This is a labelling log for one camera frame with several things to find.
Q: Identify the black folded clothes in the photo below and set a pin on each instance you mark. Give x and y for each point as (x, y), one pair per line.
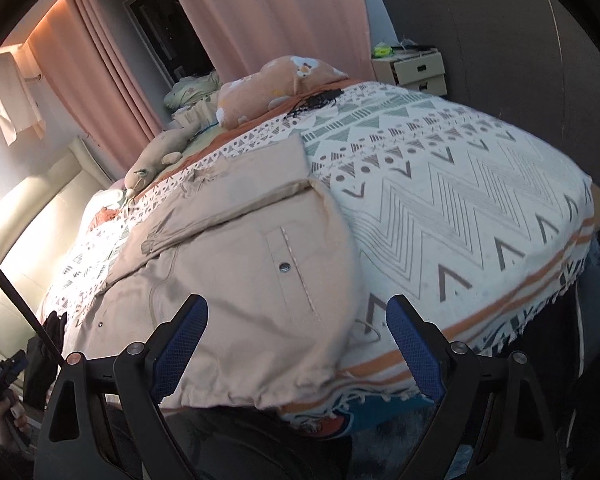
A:
(37, 375)

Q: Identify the pink wide curtain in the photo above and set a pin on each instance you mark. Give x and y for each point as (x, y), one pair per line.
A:
(280, 10)

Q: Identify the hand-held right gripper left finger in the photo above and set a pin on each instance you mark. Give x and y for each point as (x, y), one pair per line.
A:
(177, 355)

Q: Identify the beige padded headboard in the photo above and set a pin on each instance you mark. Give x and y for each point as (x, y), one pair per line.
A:
(30, 220)

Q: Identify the patterned white bedspread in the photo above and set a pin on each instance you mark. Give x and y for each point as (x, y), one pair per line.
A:
(455, 185)

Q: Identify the person's left hand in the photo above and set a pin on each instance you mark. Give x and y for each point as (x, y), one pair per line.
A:
(5, 425)

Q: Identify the pink pleated curtain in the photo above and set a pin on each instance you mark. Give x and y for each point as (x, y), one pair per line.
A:
(95, 60)

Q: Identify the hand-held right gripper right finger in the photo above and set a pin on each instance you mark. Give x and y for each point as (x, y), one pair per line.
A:
(415, 350)

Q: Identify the green small item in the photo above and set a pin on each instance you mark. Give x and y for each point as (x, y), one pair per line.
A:
(380, 51)

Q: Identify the white bedside cabinet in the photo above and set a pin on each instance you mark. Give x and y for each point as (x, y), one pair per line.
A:
(420, 72)

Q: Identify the beige jacket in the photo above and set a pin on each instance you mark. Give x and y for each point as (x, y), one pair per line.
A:
(240, 260)

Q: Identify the grey plush toy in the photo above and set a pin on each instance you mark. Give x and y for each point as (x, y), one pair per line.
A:
(160, 152)

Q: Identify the crumpled pale green quilt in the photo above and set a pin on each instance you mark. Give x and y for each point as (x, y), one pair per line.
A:
(190, 92)

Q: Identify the white hanging garment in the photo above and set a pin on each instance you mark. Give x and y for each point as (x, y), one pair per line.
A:
(10, 95)

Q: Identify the pink printed pillow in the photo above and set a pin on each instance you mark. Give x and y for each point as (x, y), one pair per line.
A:
(270, 85)

